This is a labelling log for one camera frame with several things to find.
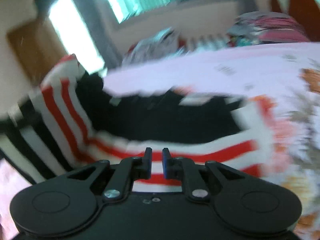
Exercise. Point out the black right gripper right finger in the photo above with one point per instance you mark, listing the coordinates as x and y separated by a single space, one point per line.
171 166

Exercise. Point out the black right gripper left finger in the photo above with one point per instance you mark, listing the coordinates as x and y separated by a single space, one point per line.
143 165

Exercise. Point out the striped black red white sweater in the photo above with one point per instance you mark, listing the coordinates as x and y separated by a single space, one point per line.
70 121

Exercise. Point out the grey white clothes pile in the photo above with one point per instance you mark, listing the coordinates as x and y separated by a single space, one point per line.
158 46

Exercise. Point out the pink grey folded clothes stack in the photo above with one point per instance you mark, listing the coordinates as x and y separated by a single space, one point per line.
265 28

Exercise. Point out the red striped cloth behind bed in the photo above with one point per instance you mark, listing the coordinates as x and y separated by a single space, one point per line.
204 43

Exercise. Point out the pink floral bed sheet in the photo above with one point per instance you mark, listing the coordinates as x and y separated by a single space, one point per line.
213 201

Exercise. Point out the grey left curtain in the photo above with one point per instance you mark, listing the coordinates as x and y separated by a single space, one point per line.
93 20

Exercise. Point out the brown wooden door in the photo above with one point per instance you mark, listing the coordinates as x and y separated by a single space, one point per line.
37 48

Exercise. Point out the red white scalloped headboard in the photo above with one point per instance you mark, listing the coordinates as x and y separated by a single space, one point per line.
306 13

